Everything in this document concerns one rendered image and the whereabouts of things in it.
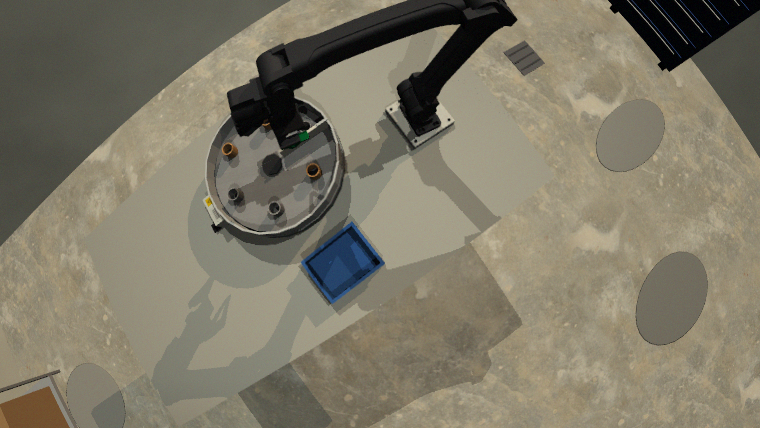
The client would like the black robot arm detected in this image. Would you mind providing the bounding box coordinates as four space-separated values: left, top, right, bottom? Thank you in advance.
227 0 517 137

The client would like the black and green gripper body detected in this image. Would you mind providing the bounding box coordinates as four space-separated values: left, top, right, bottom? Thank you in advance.
268 100 305 149

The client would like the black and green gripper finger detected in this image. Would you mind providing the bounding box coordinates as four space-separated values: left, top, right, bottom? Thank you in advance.
285 131 309 149

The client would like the blue crate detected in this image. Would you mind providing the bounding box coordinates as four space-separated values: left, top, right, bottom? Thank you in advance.
300 222 385 304

